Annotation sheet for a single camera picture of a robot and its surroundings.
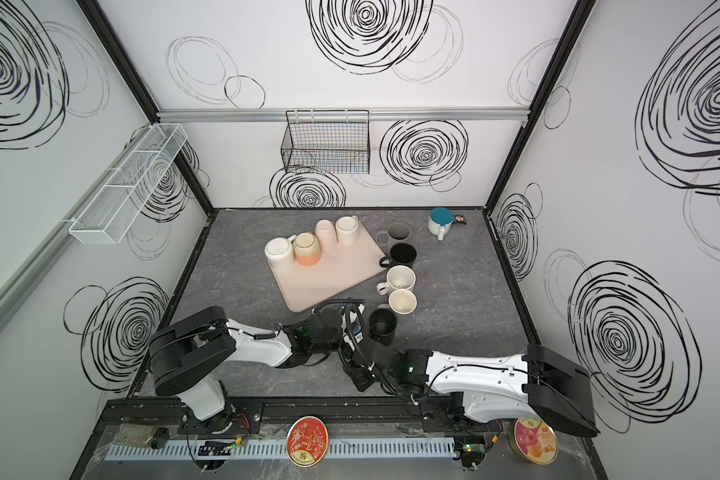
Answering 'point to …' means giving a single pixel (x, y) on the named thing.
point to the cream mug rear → (347, 228)
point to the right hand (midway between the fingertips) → (344, 369)
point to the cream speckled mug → (397, 278)
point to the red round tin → (307, 441)
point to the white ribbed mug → (280, 252)
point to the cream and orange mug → (307, 249)
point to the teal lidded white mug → (440, 221)
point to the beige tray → (301, 285)
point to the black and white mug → (400, 254)
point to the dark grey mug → (396, 233)
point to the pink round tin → (533, 440)
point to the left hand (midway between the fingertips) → (373, 340)
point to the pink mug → (325, 231)
